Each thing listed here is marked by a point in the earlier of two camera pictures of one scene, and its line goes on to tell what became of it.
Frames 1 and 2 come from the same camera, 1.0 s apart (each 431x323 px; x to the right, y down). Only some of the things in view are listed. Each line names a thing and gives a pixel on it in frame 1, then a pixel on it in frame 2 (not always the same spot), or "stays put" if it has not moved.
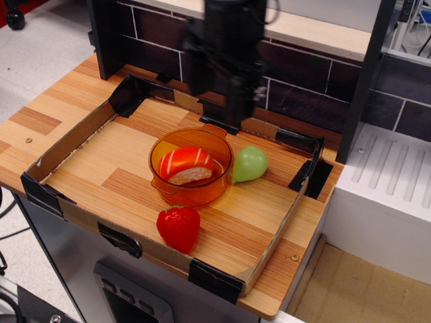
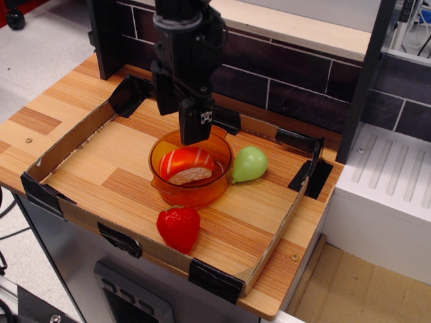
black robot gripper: x=233 y=30 -> x=190 y=56
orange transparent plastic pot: x=207 y=192 stays put
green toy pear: x=250 y=163 stays put
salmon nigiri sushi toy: x=182 y=165 stays put
